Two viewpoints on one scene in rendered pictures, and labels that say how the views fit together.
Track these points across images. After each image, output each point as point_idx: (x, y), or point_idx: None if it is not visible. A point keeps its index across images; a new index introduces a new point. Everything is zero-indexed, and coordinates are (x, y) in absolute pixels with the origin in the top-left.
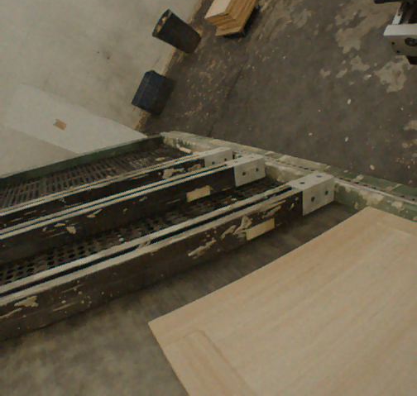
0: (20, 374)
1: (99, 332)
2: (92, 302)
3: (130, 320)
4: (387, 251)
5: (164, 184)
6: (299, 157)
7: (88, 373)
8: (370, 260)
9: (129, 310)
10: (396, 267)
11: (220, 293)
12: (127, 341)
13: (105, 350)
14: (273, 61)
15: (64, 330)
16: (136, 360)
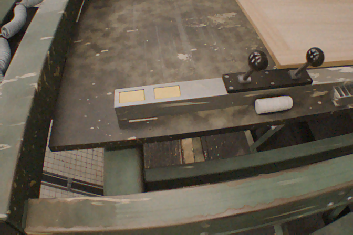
0: None
1: None
2: None
3: None
4: (344, 7)
5: None
6: None
7: None
8: (334, 6)
9: None
10: (343, 12)
11: None
12: None
13: None
14: None
15: None
16: None
